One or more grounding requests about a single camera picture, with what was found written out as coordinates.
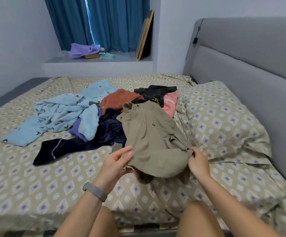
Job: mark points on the person's right hand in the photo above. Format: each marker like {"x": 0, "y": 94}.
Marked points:
{"x": 200, "y": 164}

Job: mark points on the person's left hand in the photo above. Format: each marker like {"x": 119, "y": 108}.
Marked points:
{"x": 113, "y": 170}

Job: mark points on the navy velvet garment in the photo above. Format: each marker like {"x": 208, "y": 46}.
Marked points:
{"x": 108, "y": 133}

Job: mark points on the olive green trousers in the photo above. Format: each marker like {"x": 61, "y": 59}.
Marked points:
{"x": 153, "y": 140}

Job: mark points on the light blue fleece garment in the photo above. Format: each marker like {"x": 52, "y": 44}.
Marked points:
{"x": 88, "y": 123}

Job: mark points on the purple-blue garment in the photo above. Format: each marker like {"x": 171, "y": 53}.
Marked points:
{"x": 74, "y": 130}

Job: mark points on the pink shirt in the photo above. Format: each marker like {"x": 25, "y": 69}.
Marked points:
{"x": 170, "y": 103}

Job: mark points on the rust brown garment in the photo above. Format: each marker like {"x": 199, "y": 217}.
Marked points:
{"x": 115, "y": 100}

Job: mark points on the light blue fleece pajama pants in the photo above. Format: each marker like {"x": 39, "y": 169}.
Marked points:
{"x": 54, "y": 113}

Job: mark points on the bed with patterned beige sheet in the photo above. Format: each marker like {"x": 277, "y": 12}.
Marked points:
{"x": 29, "y": 180}

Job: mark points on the black garment yellow print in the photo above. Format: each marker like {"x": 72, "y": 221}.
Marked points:
{"x": 155, "y": 92}

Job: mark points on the person's right forearm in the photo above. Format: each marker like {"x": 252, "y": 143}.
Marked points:
{"x": 237, "y": 209}

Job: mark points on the person's left forearm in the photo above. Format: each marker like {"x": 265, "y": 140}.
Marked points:
{"x": 78, "y": 217}

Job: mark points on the person's left leg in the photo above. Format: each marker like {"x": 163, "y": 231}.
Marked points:
{"x": 106, "y": 223}

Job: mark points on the grey band wristwatch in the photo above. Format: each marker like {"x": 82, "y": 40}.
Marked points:
{"x": 94, "y": 191}

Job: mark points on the patterned beige pillow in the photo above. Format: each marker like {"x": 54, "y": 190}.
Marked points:
{"x": 222, "y": 121}

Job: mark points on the teal small item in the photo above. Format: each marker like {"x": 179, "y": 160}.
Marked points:
{"x": 107, "y": 56}

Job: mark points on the grey upholstered headboard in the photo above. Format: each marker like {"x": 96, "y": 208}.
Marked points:
{"x": 251, "y": 61}

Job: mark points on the small wooden box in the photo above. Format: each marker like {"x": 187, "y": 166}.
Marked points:
{"x": 91, "y": 56}

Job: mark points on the purple cloth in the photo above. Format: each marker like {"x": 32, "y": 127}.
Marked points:
{"x": 82, "y": 49}

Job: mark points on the clear plastic bag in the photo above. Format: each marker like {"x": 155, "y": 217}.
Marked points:
{"x": 64, "y": 54}

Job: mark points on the leaning wooden picture frames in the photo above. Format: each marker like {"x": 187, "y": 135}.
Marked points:
{"x": 144, "y": 37}

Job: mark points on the blue curtain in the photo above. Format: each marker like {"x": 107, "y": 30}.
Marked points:
{"x": 118, "y": 19}

